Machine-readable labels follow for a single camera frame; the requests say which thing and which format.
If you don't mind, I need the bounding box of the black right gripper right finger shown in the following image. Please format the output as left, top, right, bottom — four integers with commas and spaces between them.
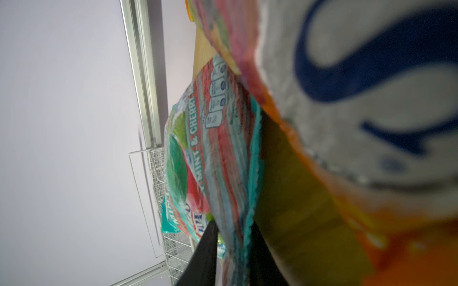
249, 223, 289, 286

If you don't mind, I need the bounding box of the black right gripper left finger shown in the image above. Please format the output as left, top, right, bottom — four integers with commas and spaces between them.
176, 220, 218, 286

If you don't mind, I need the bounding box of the teal snack bag shelf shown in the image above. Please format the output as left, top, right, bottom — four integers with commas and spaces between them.
164, 56, 264, 286

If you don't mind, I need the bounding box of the orange Fox's candy bag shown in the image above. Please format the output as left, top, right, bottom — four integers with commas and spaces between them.
188, 1, 458, 286

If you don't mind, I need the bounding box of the white two-tier wooden shelf rack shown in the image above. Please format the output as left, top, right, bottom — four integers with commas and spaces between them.
192, 26, 375, 286

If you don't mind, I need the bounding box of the long white wire basket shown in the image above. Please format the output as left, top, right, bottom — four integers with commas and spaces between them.
128, 147, 194, 286

